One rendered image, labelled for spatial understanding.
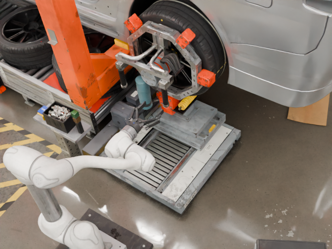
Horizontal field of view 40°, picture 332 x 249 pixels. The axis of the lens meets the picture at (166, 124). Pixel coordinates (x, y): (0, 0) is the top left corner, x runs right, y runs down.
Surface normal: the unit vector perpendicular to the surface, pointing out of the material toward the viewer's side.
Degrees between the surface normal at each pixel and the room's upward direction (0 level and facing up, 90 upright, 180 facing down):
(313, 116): 2
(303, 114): 1
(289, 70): 90
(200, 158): 0
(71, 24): 90
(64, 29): 90
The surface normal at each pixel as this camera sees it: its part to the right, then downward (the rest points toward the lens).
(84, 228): 0.03, -0.64
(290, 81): -0.51, 0.68
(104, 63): 0.81, 0.39
